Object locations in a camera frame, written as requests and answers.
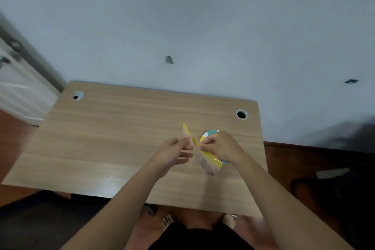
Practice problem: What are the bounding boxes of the person's left hand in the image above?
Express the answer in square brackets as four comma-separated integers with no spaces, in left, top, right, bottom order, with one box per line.
[152,136,194,178]

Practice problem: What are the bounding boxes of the person's right hand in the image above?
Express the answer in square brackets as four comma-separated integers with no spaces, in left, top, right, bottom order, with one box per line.
[197,131,246,166]

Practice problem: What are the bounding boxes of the yellow clear snack packet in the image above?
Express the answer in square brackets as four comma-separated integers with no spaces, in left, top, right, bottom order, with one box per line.
[182,123,225,175]

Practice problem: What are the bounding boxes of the person's left forearm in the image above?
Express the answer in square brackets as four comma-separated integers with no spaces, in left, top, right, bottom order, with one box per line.
[59,160,165,250]

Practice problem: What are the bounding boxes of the person's right forearm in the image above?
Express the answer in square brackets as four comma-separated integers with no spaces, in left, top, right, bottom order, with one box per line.
[234,153,355,250]

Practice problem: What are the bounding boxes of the white teal yellow round plate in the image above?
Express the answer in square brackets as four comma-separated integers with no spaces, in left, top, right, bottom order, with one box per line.
[199,130,228,166]

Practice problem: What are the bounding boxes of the person's left foot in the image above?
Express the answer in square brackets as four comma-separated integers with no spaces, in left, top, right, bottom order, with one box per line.
[162,213,175,232]

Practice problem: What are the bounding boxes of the person's foot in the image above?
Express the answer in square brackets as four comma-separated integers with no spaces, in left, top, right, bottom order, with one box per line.
[162,213,175,232]
[221,212,237,229]

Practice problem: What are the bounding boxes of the person's right foot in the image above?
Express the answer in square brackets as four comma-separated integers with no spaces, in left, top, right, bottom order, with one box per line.
[221,212,237,229]

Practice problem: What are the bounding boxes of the black shorts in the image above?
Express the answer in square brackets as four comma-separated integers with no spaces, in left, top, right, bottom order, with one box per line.
[147,222,256,250]

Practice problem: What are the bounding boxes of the white paper slip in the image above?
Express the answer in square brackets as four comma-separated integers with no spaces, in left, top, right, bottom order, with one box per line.
[315,167,351,179]

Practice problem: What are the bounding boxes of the black bag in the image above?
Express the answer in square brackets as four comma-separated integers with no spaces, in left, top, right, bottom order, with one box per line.
[289,162,375,250]

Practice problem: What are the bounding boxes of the white door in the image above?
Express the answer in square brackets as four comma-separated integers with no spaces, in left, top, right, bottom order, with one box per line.
[0,36,61,126]

